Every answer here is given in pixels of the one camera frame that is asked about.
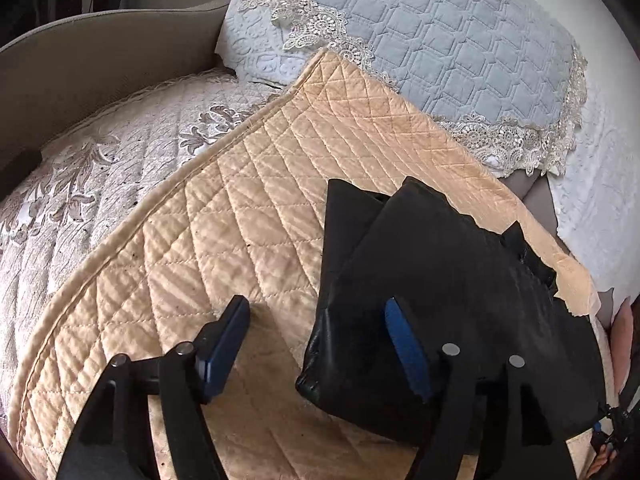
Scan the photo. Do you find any person's right hand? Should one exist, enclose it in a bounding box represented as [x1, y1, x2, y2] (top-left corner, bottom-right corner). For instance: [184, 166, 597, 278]
[589, 448, 616, 479]

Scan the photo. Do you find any white embossed sofa cover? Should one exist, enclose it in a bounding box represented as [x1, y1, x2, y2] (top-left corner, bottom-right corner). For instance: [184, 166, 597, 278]
[215, 0, 640, 301]

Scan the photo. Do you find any beige quilted mat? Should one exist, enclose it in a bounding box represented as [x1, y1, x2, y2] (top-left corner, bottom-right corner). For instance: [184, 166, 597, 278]
[7, 47, 613, 480]

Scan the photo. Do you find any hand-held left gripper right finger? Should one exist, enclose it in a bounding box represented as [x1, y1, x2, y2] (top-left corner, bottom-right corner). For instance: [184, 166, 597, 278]
[384, 297, 576, 480]

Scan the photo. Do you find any grey-beige sofa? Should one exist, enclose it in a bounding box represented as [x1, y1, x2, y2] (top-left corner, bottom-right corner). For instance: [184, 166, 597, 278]
[0, 0, 566, 241]

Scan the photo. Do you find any blue quilted lace-trimmed cover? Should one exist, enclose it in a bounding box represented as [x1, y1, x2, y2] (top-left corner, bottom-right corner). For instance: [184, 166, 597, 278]
[237, 0, 588, 176]

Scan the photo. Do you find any black leather jacket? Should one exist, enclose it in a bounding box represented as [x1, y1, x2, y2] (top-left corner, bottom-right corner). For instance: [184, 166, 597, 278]
[295, 176, 613, 456]

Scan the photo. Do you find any cream floral embroidered seat cover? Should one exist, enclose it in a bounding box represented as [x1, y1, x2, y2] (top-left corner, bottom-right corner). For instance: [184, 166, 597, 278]
[0, 72, 286, 426]

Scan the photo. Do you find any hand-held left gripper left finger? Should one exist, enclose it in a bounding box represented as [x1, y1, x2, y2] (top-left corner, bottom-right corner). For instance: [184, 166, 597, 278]
[55, 296, 251, 480]

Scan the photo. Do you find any pink cushion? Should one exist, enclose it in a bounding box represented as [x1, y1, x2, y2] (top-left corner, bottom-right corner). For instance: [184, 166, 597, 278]
[612, 300, 636, 391]

